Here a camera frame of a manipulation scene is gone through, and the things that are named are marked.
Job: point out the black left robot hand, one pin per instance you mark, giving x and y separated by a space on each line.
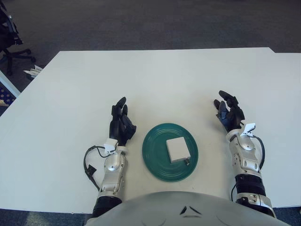
120 127

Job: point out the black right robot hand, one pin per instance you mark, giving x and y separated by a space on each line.
235 116

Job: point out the white square charger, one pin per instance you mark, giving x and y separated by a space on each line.
177 149

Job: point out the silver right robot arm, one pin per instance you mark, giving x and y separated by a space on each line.
247 160

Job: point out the green ribbed round plate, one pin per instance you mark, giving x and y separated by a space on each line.
155 155

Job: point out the white papers on floor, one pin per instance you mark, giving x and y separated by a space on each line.
34 70

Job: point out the grey robot torso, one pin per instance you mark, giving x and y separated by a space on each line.
183 212

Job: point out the black office chair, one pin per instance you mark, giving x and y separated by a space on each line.
9 30

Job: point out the white perforated shelf frame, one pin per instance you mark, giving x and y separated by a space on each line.
8 86

